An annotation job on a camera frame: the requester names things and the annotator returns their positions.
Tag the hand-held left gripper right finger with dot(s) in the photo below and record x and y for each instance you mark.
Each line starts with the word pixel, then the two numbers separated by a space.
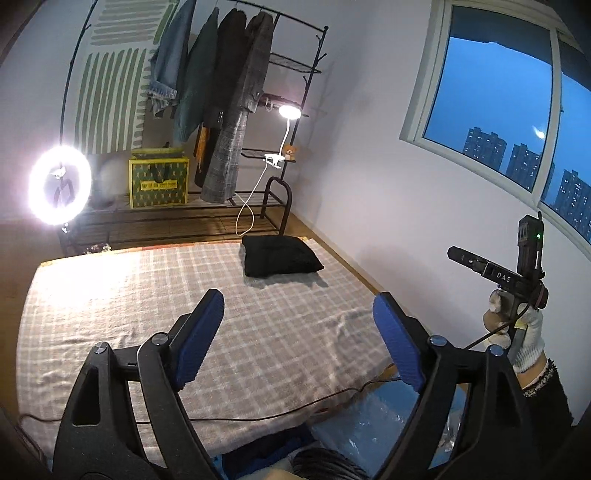
pixel 397 346

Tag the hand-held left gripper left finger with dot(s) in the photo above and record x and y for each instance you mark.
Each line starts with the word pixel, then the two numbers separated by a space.
pixel 198 341

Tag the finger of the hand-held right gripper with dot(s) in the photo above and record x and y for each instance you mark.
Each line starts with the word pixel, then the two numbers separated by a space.
pixel 464 258

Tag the black sweater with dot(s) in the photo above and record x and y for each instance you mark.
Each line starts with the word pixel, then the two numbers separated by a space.
pixel 281 256

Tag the black metal clothes rack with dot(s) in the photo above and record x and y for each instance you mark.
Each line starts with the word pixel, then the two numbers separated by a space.
pixel 295 63

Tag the person's right hand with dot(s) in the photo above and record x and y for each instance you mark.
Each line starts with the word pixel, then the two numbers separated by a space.
pixel 531 341

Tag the plaid blanket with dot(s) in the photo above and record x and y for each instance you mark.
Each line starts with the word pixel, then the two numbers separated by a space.
pixel 138 300

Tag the blue plastic bag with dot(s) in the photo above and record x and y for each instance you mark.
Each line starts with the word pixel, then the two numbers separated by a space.
pixel 369 415

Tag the blue cloth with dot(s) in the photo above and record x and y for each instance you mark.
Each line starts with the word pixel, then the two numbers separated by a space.
pixel 263 454

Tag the small white flowers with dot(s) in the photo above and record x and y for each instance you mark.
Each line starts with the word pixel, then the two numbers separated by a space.
pixel 97 248

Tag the dark cloth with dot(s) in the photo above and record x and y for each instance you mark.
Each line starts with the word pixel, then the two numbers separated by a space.
pixel 328 466

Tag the yellow green patterned box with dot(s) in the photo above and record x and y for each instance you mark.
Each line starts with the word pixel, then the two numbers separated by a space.
pixel 159 184

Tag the window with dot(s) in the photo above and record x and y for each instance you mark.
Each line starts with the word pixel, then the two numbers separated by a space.
pixel 498 92

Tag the orange hanging garment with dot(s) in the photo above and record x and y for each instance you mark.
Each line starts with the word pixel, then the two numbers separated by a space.
pixel 202 143

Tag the small teddy bear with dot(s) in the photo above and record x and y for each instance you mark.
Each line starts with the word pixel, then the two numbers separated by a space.
pixel 290 152

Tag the teal jacket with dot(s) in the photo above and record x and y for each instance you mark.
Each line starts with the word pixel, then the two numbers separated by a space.
pixel 194 92

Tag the dark item on rack shelf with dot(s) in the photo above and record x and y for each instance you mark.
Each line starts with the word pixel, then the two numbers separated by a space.
pixel 272 98

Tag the blue denim jacket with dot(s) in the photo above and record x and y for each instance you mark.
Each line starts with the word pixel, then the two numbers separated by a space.
pixel 168 60

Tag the black coat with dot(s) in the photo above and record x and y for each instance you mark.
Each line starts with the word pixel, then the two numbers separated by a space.
pixel 231 60

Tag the green striped wall hanging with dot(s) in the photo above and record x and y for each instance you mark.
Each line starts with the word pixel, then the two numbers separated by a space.
pixel 111 101

